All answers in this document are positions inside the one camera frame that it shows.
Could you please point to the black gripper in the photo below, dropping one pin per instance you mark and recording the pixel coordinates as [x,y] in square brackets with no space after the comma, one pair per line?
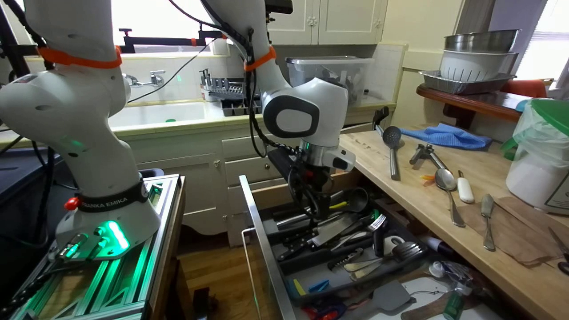
[314,176]

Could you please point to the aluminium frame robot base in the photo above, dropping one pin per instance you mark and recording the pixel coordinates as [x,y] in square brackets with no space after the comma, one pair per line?
[118,277]

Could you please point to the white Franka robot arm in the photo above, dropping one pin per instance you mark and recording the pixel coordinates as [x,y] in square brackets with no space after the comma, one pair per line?
[72,106]

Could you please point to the wooden drawer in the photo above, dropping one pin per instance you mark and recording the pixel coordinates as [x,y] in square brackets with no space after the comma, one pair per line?
[267,195]

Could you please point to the steel butter knife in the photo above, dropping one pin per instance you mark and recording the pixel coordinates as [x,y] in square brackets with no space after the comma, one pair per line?
[488,218]

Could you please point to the grey cutlery tray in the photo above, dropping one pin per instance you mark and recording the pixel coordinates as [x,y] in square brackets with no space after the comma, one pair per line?
[331,272]

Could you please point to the blue and yellow peeler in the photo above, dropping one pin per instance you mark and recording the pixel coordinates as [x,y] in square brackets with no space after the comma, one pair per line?
[319,286]

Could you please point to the yellow clip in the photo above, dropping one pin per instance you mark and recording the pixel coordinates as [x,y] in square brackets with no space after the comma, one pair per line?
[301,286]

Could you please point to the blue closed clip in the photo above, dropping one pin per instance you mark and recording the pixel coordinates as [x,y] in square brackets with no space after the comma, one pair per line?
[292,288]

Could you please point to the steel can opener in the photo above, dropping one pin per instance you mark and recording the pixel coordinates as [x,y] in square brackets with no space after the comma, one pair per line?
[422,153]

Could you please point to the grey spatula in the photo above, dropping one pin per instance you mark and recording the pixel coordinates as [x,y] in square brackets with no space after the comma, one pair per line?
[392,295]

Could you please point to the black dish tray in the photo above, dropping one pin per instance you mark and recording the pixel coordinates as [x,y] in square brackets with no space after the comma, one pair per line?
[232,106]

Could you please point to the clear plastic storage box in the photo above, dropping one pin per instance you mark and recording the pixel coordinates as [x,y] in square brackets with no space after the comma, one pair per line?
[362,71]

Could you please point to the blue cloth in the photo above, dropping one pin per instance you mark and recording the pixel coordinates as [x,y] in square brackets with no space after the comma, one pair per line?
[450,135]

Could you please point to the white plastic board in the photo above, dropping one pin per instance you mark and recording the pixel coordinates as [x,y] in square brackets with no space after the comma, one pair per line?
[388,71]

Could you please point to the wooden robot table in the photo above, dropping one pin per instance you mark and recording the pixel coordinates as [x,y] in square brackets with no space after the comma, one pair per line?
[170,259]

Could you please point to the dark wooden side table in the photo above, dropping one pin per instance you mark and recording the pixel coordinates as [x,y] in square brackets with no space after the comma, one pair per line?
[468,103]

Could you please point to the white sink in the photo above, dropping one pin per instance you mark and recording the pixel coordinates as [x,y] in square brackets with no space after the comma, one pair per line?
[154,114]

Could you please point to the steel baking tray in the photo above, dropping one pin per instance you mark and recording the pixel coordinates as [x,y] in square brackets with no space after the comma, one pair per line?
[463,85]

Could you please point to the brown wooden cutting board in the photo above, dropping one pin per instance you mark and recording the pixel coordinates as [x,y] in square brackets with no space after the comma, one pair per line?
[522,233]

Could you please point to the steel faucet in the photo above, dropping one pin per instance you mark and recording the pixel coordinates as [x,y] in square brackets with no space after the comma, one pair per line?
[155,76]

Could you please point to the white bin green rimmed bag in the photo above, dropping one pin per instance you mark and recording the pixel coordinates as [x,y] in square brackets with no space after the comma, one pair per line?
[534,160]

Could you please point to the black window clamp bar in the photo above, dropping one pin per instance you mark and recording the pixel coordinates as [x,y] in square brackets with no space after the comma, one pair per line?
[161,42]

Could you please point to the steel bowl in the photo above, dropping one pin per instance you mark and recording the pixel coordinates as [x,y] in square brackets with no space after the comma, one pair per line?
[481,39]

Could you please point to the orange red container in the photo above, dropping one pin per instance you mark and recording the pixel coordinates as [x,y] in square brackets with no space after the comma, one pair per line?
[527,87]

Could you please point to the black equipment case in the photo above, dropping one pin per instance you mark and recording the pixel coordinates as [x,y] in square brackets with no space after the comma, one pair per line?
[24,195]

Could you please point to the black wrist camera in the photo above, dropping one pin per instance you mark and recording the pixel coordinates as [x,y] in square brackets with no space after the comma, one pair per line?
[282,162]

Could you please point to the cream wall cabinet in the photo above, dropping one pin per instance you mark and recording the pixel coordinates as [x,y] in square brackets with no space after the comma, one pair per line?
[344,19]

